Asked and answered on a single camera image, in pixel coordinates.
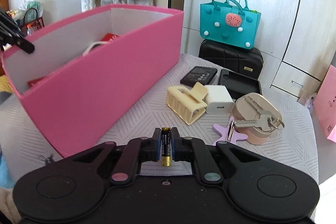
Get black gold AA battery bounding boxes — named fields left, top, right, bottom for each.
left=161, top=127, right=171, bottom=167

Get cream hair claw clip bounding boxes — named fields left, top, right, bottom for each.
left=166, top=82, right=208, bottom=126

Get white charger cube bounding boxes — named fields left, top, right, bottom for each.
left=205, top=85, right=234, bottom=114

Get beige pink oval case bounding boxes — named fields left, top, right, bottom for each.
left=229, top=92, right=283, bottom=146

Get white patterned table mat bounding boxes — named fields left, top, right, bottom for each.
left=1, top=54, right=318, bottom=180

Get black flat battery pack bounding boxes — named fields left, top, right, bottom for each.
left=180, top=66, right=218, bottom=88

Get pink storage box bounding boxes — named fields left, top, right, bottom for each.
left=1, top=4, right=183, bottom=157

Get black tray lid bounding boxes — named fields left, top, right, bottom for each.
left=218, top=68, right=262, bottom=100

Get red patterned envelope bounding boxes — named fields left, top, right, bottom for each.
left=101, top=33, right=119, bottom=42

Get black suitcase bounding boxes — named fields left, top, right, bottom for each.
left=198, top=40, right=264, bottom=79

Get teal felt tote bag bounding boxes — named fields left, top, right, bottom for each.
left=199, top=0, right=261, bottom=50

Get pink paper bag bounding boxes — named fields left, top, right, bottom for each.
left=313, top=65, right=336, bottom=142

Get white wardrobe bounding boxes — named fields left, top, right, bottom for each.
left=182, top=0, right=335, bottom=100

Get purple star keychain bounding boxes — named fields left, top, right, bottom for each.
left=213, top=117, right=248, bottom=145

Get silver keys on ring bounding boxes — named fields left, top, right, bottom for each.
left=233, top=97, right=285, bottom=132

